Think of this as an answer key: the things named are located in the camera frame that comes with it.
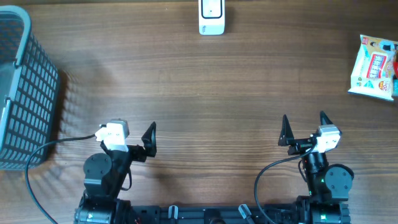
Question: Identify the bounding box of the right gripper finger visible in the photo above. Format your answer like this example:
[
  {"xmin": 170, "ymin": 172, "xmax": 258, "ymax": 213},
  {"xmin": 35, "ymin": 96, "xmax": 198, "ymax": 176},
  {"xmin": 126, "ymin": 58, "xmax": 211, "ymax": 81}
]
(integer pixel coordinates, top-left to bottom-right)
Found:
[
  {"xmin": 320, "ymin": 111, "xmax": 333, "ymax": 126},
  {"xmin": 279, "ymin": 114, "xmax": 294, "ymax": 141}
]

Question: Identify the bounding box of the yellow snack bag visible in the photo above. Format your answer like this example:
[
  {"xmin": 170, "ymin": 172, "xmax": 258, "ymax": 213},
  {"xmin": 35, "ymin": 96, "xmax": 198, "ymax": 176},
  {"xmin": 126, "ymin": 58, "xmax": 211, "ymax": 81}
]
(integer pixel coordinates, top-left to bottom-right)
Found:
[{"xmin": 348, "ymin": 34, "xmax": 397, "ymax": 101}]

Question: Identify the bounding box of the red Hacks candy bag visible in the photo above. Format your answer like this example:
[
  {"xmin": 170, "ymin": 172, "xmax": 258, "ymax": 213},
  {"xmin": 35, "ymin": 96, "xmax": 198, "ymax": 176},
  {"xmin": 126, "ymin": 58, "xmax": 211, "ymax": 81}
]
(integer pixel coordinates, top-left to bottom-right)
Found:
[{"xmin": 393, "ymin": 61, "xmax": 398, "ymax": 79}]

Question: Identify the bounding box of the teal white packet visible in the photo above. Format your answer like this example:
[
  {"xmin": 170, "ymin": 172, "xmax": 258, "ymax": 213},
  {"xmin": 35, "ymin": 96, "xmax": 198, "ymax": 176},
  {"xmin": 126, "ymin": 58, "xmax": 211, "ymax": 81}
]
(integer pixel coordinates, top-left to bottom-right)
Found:
[{"xmin": 392, "ymin": 79, "xmax": 398, "ymax": 97}]

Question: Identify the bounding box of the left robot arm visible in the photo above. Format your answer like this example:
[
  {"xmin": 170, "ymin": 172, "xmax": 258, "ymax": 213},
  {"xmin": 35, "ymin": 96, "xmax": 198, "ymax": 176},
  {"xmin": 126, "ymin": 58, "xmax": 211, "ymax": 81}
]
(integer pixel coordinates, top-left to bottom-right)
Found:
[{"xmin": 73, "ymin": 119, "xmax": 157, "ymax": 224}]

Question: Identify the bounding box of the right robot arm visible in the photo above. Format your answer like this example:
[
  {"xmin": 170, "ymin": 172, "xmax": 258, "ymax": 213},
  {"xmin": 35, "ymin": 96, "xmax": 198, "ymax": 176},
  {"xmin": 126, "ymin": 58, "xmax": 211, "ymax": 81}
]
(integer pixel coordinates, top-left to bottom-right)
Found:
[{"xmin": 278, "ymin": 111, "xmax": 354, "ymax": 224}]

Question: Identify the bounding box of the white barcode scanner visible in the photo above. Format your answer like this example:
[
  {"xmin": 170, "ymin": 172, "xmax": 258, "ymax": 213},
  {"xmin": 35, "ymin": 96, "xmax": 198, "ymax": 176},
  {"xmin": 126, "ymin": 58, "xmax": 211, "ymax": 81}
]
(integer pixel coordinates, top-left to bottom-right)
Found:
[{"xmin": 198, "ymin": 0, "xmax": 226, "ymax": 35}]

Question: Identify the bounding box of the dark grey mesh basket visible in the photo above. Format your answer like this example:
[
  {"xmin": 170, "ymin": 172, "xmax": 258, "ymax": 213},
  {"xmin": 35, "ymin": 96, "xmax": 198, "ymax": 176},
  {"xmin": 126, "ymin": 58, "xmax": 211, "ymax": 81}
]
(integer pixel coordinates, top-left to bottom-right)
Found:
[{"xmin": 1, "ymin": 5, "xmax": 61, "ymax": 170}]

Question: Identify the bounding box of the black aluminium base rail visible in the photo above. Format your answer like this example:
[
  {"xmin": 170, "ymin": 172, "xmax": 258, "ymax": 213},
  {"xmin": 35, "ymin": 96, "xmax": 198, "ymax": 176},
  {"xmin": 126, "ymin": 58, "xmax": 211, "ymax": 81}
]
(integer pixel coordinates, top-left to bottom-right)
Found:
[{"xmin": 73, "ymin": 203, "xmax": 351, "ymax": 224}]

